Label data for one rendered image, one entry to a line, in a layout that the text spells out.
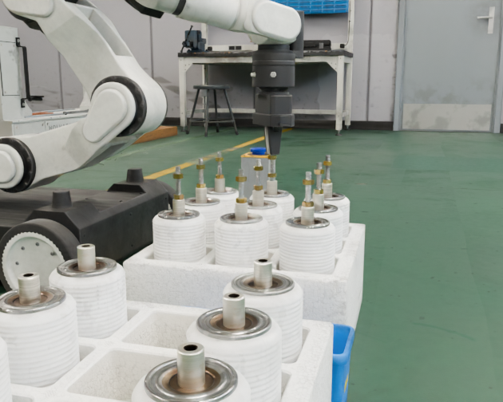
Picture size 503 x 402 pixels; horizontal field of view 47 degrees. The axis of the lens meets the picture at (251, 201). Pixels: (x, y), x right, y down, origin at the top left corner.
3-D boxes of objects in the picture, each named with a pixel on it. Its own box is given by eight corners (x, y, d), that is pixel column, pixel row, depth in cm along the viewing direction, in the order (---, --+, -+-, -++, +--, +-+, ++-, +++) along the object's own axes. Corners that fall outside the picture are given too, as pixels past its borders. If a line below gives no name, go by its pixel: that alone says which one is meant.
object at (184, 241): (178, 323, 102) (176, 224, 98) (144, 309, 108) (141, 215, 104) (217, 308, 109) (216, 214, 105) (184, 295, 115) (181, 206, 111)
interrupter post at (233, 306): (219, 330, 57) (218, 298, 56) (226, 321, 59) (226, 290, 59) (242, 333, 56) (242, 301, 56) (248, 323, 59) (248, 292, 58)
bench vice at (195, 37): (194, 54, 573) (193, 29, 568) (210, 54, 568) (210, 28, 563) (177, 53, 534) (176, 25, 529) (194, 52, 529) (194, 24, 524)
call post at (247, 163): (240, 279, 145) (239, 156, 138) (247, 270, 151) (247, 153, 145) (267, 281, 143) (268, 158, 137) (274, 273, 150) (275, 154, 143)
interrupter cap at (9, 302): (-22, 313, 61) (-23, 306, 61) (22, 288, 68) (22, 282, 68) (39, 320, 59) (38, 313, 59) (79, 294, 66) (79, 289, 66)
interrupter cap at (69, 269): (44, 277, 72) (44, 271, 72) (77, 259, 80) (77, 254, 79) (98, 282, 70) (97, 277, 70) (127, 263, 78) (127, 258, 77)
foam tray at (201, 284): (126, 356, 104) (122, 261, 101) (200, 284, 141) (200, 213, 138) (342, 385, 94) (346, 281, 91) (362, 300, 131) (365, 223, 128)
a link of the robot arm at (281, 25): (299, 44, 114) (239, 27, 107) (275, 46, 121) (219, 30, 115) (305, 11, 113) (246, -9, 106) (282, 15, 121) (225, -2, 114)
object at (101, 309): (42, 407, 75) (32, 277, 72) (82, 372, 84) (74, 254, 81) (108, 419, 73) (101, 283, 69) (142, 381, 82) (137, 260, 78)
